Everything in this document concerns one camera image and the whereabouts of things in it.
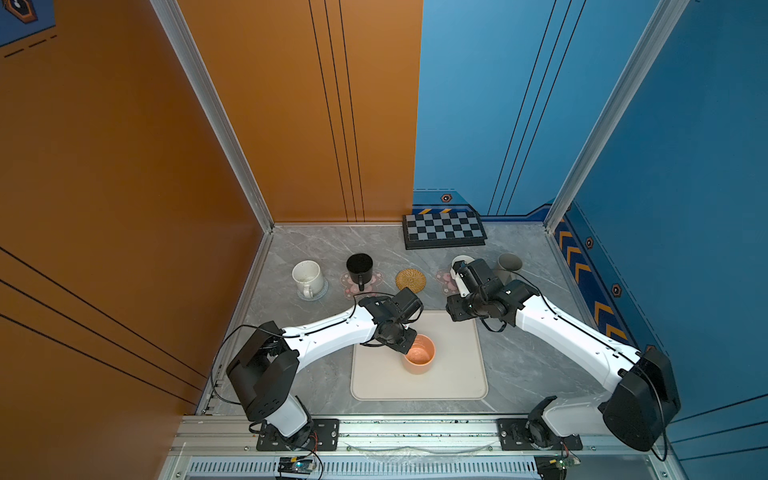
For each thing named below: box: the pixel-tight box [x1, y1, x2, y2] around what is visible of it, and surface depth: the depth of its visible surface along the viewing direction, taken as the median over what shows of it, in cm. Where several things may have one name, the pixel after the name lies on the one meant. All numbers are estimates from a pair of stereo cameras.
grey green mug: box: [496, 252, 523, 285], surface depth 96 cm
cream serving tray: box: [350, 310, 488, 401], surface depth 84 cm
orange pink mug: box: [404, 334, 436, 375], surface depth 84 cm
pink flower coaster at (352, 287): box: [340, 271, 384, 300], surface depth 104 cm
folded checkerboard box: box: [402, 211, 487, 250], surface depth 118 cm
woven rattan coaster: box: [395, 268, 427, 294], surface depth 105 cm
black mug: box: [346, 252, 373, 291], surface depth 98 cm
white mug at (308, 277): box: [292, 260, 324, 299], surface depth 97 cm
